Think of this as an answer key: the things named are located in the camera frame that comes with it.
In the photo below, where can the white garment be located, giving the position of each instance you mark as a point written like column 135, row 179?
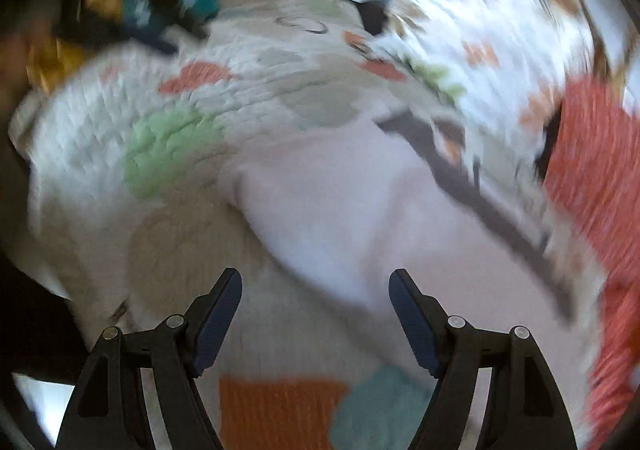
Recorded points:
column 350, row 210

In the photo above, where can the yellow cloth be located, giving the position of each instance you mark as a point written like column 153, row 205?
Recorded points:
column 50, row 63

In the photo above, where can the orange floral garment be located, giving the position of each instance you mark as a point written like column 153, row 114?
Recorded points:
column 590, row 155

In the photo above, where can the heart print quilted blanket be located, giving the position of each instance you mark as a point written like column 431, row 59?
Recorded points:
column 150, row 95

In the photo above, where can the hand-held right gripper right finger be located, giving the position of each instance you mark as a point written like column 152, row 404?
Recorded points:
column 415, row 325

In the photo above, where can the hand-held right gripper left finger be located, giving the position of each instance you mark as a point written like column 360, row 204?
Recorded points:
column 215, row 325

